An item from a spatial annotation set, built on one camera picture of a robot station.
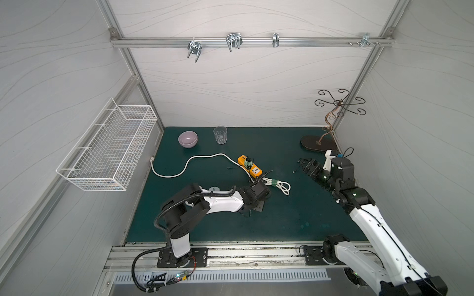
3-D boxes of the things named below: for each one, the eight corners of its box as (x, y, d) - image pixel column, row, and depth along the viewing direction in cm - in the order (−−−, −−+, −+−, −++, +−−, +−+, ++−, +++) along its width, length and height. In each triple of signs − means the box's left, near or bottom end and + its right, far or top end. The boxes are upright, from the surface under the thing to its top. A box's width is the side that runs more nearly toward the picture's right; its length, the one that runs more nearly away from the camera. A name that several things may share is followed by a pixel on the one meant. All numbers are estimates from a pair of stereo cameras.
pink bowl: (179, 150, 112) (176, 143, 107) (182, 138, 119) (179, 131, 113) (197, 150, 112) (194, 143, 107) (199, 138, 119) (197, 131, 113)
